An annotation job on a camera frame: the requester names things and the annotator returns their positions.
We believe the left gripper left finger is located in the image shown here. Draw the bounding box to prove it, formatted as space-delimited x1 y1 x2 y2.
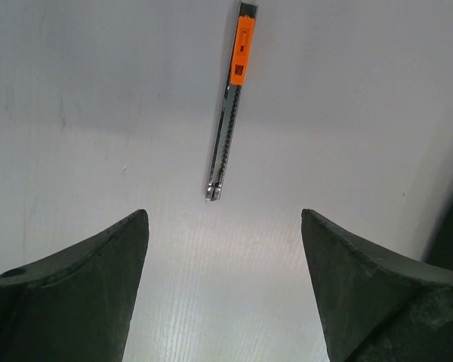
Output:
0 210 149 361

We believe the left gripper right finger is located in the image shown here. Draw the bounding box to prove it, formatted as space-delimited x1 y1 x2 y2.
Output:
301 209 453 361

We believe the small orange chisel bit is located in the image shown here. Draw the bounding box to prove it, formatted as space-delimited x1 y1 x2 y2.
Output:
205 1 258 201

